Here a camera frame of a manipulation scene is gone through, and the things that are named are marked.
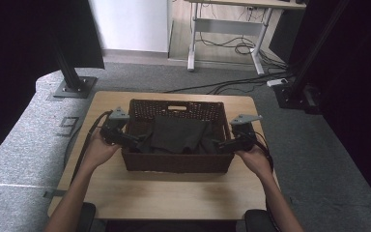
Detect black metal stand with block base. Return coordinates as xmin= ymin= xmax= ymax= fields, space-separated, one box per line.
xmin=271 ymin=0 xmax=351 ymax=116

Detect black metal stand with plate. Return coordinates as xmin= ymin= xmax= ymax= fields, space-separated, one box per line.
xmin=48 ymin=30 xmax=99 ymax=100

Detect white desk frame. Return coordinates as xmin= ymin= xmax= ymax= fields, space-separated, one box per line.
xmin=185 ymin=0 xmax=307 ymax=76

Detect black curtain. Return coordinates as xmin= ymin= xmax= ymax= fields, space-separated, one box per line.
xmin=0 ymin=0 xmax=106 ymax=170
xmin=288 ymin=0 xmax=371 ymax=218

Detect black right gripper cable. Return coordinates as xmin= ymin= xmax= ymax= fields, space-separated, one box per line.
xmin=252 ymin=130 xmax=275 ymax=173

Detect white power strip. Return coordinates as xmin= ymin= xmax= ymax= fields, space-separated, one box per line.
xmin=266 ymin=77 xmax=290 ymax=88

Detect brown woven basket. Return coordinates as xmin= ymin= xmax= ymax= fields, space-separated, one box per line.
xmin=121 ymin=98 xmax=236 ymax=174

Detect grey tape strip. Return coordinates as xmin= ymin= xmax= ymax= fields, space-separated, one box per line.
xmin=43 ymin=189 xmax=68 ymax=199

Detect white panel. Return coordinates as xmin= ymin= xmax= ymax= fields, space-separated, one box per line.
xmin=88 ymin=0 xmax=171 ymax=53

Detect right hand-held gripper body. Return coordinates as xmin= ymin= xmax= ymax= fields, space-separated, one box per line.
xmin=229 ymin=113 xmax=264 ymax=153

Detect person's left hand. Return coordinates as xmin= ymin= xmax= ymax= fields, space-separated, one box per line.
xmin=84 ymin=129 xmax=122 ymax=169

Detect black chair armrest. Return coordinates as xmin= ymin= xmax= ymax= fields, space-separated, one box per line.
xmin=243 ymin=209 xmax=280 ymax=232
xmin=76 ymin=202 xmax=98 ymax=232

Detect black floor cables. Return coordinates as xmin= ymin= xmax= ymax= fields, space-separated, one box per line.
xmin=163 ymin=34 xmax=296 ymax=96

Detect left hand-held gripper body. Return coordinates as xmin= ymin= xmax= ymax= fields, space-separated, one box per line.
xmin=100 ymin=106 xmax=130 ymax=146

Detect person's right hand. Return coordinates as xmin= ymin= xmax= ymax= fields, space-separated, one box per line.
xmin=235 ymin=144 xmax=274 ymax=178

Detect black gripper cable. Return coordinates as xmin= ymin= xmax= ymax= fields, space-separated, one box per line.
xmin=71 ymin=109 xmax=114 ymax=183
xmin=252 ymin=130 xmax=275 ymax=173

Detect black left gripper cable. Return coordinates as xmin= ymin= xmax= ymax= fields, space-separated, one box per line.
xmin=71 ymin=109 xmax=114 ymax=183

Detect dark grey pants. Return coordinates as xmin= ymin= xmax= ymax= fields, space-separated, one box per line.
xmin=136 ymin=115 xmax=221 ymax=155

